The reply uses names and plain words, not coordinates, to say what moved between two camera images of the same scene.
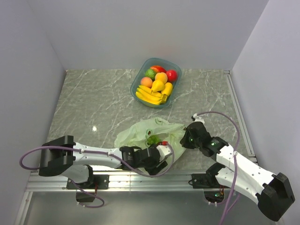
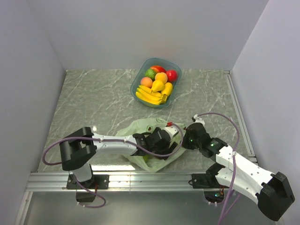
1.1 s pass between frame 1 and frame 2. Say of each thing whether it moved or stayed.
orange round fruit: stayed
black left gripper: moved
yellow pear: stayed
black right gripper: stayed
